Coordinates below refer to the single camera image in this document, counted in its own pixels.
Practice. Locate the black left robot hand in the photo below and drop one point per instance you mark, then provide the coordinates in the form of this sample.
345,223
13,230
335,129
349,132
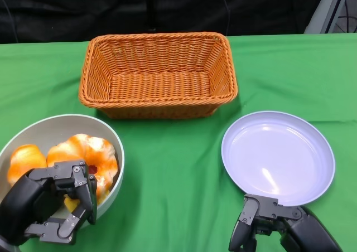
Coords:
28,196

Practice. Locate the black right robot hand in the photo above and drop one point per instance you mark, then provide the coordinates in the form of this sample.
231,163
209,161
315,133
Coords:
306,232

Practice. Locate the croissant-shaped orange striped bread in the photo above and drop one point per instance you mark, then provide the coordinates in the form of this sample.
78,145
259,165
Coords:
25,157

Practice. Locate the grey round bowl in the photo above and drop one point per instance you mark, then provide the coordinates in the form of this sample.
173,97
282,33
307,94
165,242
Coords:
55,129

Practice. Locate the yellow toy cake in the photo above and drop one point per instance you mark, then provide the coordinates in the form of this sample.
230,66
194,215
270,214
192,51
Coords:
71,203

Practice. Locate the lavender round plate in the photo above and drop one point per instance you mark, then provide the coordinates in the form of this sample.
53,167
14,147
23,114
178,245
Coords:
279,157

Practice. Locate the orange wicker basket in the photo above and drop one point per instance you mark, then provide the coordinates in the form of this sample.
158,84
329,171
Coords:
159,84

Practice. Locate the black backdrop cloth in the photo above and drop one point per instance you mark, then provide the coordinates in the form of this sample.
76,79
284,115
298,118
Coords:
69,12

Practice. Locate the black pole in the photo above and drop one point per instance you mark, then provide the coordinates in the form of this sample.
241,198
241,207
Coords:
151,6

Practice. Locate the aluminium frame post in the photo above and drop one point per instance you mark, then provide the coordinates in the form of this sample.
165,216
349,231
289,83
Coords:
320,15

